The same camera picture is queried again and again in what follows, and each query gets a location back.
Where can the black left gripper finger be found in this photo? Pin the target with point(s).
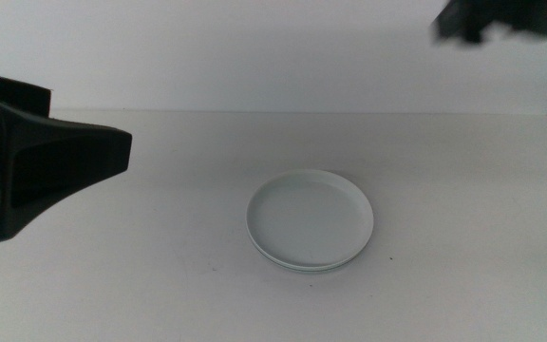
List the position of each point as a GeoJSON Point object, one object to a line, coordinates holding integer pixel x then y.
{"type": "Point", "coordinates": [17, 97]}
{"type": "Point", "coordinates": [64, 157]}

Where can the white shallow bowl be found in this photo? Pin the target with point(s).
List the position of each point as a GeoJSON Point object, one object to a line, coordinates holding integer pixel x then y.
{"type": "Point", "coordinates": [309, 218]}

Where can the pale green shallow bowl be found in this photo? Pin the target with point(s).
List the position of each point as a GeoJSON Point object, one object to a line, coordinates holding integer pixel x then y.
{"type": "Point", "coordinates": [311, 271]}

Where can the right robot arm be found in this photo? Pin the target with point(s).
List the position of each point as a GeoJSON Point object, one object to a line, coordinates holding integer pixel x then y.
{"type": "Point", "coordinates": [539, 14]}

